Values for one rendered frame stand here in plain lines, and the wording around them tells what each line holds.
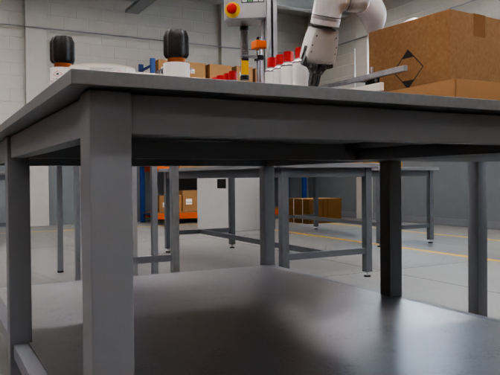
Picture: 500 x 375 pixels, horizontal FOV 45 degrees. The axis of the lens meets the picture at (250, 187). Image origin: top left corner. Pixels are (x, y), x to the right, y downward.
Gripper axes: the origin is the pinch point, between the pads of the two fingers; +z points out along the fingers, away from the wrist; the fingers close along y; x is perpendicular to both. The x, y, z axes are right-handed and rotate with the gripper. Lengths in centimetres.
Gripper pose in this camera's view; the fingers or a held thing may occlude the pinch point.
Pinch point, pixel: (314, 80)
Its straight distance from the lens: 184.2
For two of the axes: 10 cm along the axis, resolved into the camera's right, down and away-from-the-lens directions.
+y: -8.8, 0.1, -4.7
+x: 4.4, 3.5, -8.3
